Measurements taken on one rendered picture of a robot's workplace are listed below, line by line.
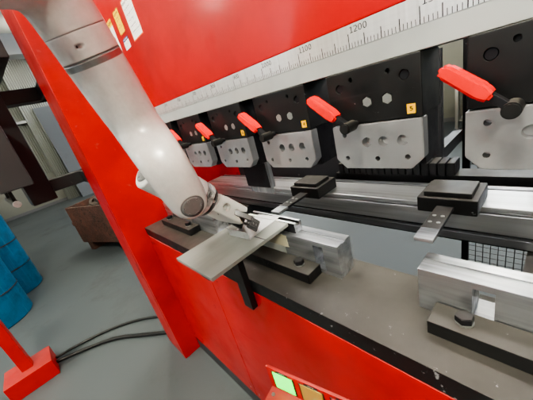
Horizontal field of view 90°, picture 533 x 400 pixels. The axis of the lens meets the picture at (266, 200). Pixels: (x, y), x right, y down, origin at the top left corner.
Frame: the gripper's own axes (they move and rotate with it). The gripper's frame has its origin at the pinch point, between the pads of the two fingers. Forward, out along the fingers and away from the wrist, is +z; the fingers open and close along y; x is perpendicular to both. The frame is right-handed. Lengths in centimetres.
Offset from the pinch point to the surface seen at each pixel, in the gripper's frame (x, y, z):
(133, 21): -47, 34, -42
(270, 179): -12.7, -5.7, -2.4
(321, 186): -21.0, -8.9, 18.5
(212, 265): 13.8, -3.1, -8.6
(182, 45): -37, 11, -33
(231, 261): 11.5, -6.8, -6.7
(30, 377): 115, 163, 23
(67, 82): -37, 86, -44
